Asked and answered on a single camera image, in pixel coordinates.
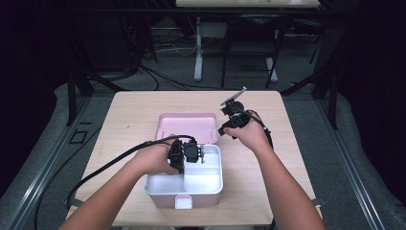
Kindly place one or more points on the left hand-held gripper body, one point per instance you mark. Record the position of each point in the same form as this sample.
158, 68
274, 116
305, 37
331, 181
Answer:
183, 153

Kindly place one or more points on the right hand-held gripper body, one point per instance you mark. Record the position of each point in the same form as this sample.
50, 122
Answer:
237, 119

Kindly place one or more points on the white divided tray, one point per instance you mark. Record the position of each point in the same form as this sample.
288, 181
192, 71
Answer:
201, 182

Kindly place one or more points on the pink storage box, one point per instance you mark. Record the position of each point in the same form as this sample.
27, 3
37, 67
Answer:
188, 126

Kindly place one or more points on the person's right hand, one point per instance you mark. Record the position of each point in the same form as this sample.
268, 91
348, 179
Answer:
252, 135

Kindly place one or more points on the person's left hand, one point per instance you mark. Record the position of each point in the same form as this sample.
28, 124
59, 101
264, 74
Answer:
153, 159

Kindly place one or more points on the white desk leg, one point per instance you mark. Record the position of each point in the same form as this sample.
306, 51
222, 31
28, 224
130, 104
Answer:
198, 51
272, 70

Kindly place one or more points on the black metal stand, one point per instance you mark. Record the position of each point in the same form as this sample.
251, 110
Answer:
72, 96
333, 96

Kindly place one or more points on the black chair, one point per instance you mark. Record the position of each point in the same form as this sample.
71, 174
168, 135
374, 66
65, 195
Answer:
255, 22

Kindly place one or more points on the metal table clip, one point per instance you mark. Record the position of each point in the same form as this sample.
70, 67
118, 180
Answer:
75, 202
319, 201

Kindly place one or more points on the metal floor rail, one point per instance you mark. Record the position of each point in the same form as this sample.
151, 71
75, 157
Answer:
41, 163
348, 163

